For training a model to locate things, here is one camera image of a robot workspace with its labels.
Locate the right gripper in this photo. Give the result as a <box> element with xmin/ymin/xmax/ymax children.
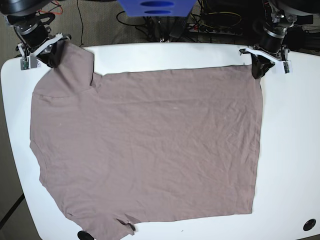
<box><xmin>16</xmin><ymin>26</ymin><xmax>72</xmax><ymax>68</ymax></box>

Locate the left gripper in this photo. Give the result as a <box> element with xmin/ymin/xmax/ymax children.
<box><xmin>239</xmin><ymin>31</ymin><xmax>289</xmax><ymax>80</ymax></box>

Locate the mauve T-shirt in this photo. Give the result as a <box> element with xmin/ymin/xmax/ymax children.
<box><xmin>30</xmin><ymin>42</ymin><xmax>263</xmax><ymax>240</ymax></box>

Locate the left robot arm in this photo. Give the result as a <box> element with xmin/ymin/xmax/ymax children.
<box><xmin>239</xmin><ymin>0</ymin><xmax>320</xmax><ymax>80</ymax></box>

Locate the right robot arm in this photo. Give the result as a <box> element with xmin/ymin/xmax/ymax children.
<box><xmin>0</xmin><ymin>0</ymin><xmax>71</xmax><ymax>70</ymax></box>

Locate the black power strip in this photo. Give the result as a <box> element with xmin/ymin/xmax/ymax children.
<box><xmin>186</xmin><ymin>23</ymin><xmax>243</xmax><ymax>36</ymax></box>

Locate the black table grommet right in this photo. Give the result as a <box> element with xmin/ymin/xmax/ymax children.
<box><xmin>303</xmin><ymin>218</ymin><xmax>317</xmax><ymax>232</ymax></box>

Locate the black table grommet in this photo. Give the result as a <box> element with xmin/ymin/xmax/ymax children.
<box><xmin>303</xmin><ymin>218</ymin><xmax>317</xmax><ymax>232</ymax></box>
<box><xmin>77</xmin><ymin>230</ymin><xmax>95</xmax><ymax>240</ymax></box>

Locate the black table grommet left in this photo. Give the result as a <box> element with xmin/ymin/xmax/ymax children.
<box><xmin>77</xmin><ymin>230</ymin><xmax>95</xmax><ymax>240</ymax></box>

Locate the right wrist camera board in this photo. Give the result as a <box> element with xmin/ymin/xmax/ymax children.
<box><xmin>20</xmin><ymin>55</ymin><xmax>38</xmax><ymax>71</ymax></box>

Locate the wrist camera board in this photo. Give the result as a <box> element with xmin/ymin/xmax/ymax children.
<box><xmin>20</xmin><ymin>55</ymin><xmax>38</xmax><ymax>71</ymax></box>
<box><xmin>282</xmin><ymin>60</ymin><xmax>293</xmax><ymax>74</ymax></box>

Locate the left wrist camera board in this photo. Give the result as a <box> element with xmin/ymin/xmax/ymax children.
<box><xmin>282</xmin><ymin>60</ymin><xmax>293</xmax><ymax>74</ymax></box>

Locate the blue plastic mount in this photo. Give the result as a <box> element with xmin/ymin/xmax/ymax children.
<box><xmin>118</xmin><ymin>0</ymin><xmax>196</xmax><ymax>17</ymax></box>

